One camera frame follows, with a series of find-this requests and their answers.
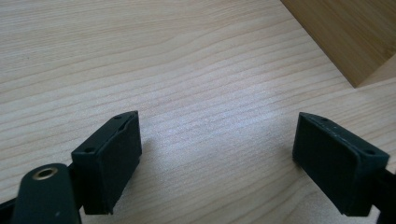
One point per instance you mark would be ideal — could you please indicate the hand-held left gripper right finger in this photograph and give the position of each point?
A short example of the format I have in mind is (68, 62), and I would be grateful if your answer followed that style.
(333, 168)

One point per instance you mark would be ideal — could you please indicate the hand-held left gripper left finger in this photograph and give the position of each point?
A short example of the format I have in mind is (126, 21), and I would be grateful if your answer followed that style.
(106, 165)

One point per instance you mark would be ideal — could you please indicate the brown wooden box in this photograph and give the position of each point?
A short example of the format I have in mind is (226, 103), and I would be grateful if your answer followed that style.
(348, 34)

